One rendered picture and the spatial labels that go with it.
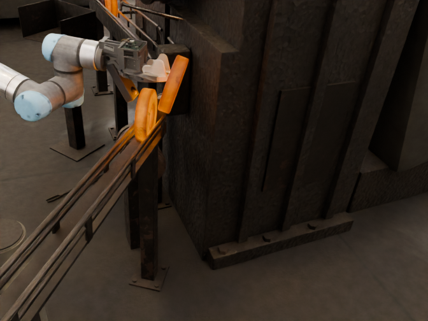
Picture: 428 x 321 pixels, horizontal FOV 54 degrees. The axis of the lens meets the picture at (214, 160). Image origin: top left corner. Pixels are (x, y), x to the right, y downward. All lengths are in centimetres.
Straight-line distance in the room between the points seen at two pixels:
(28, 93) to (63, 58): 14
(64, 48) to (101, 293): 89
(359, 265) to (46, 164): 155
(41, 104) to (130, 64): 24
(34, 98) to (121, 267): 84
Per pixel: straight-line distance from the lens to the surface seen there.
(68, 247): 83
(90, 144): 238
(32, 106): 112
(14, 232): 117
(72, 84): 122
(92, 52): 116
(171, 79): 107
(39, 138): 249
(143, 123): 115
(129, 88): 119
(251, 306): 164
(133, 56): 111
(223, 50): 124
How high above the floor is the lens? 131
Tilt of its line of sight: 35 degrees down
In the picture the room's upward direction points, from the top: 6 degrees clockwise
